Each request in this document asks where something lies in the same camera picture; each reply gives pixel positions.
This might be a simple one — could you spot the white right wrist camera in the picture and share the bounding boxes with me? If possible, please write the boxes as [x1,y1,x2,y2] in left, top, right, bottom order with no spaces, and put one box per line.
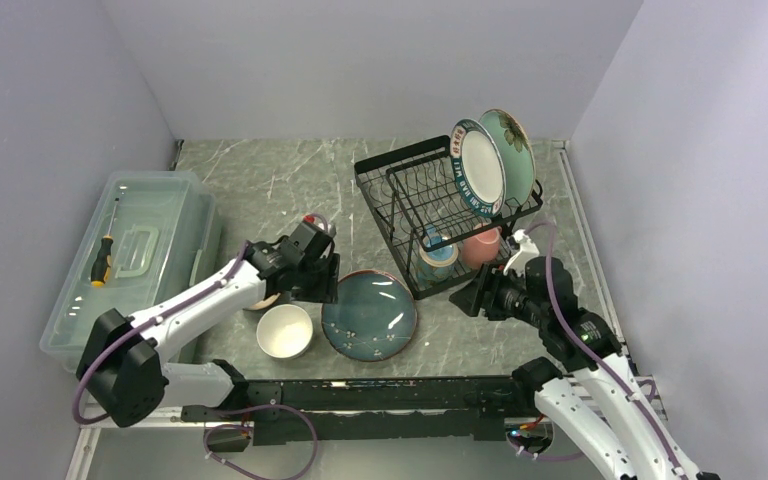
[502,229,540,275]

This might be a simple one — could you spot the pink mug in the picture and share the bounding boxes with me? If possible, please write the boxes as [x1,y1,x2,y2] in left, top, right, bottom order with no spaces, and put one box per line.
[461,227,501,269]

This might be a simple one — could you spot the light blue flower plate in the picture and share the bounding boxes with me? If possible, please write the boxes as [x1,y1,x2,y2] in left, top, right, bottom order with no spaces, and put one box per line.
[479,109,536,205]

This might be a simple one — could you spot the white plate teal lettered rim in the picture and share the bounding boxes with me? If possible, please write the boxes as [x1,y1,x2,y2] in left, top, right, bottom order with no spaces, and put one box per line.
[449,119,506,218]

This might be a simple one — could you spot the clear plastic storage box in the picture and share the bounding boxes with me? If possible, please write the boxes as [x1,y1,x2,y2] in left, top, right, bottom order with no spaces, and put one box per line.
[39,171,222,373]

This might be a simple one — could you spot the dark teal plate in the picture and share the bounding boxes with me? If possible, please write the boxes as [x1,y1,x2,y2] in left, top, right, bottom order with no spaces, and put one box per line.
[321,270,418,362]

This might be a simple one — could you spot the yellow black screwdriver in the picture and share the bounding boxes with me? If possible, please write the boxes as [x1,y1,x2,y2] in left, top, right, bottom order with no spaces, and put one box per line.
[90,197,120,287]

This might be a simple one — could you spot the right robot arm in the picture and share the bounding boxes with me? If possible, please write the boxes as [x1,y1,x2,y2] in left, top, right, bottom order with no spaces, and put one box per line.
[449,256,717,479]

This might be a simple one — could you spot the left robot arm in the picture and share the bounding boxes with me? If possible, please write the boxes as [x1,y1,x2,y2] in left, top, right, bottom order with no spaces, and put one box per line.
[71,214,340,427]

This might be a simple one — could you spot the white bowl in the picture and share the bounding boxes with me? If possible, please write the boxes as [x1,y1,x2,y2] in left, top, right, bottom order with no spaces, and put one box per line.
[256,304,313,360]

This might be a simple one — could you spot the blue mug orange inside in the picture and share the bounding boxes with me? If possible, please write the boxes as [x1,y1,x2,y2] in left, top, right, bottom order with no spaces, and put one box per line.
[417,226,459,288]

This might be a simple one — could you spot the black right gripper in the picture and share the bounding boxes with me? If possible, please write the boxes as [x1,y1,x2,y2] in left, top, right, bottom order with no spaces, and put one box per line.
[449,260,547,327]

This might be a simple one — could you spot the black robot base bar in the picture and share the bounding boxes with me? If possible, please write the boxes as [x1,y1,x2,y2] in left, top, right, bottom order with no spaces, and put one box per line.
[181,375,539,446]

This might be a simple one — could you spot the black wire dish rack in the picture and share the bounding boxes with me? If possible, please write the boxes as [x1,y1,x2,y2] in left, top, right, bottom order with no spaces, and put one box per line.
[354,135,543,300]

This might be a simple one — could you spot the dark bowl beige inside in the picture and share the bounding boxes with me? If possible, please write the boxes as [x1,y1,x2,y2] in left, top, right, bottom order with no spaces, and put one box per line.
[244,293,281,311]

